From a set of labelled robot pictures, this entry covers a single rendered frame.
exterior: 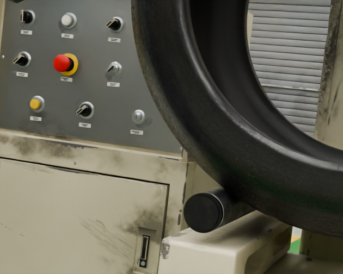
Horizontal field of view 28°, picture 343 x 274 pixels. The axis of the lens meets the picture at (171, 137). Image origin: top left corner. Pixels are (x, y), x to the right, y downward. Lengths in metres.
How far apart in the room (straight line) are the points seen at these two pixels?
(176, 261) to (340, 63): 0.47
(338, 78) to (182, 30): 0.40
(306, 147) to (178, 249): 0.30
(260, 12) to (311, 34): 0.85
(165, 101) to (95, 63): 0.80
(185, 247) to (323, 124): 0.41
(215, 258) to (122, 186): 0.75
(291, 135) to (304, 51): 9.09
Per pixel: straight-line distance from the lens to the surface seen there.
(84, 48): 1.59
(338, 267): 1.05
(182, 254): 0.77
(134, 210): 1.48
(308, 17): 10.13
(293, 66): 10.09
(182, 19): 0.76
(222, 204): 0.76
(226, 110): 0.73
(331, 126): 1.09
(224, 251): 0.76
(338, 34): 1.10
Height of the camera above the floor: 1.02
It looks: 3 degrees down
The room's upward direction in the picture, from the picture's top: 7 degrees clockwise
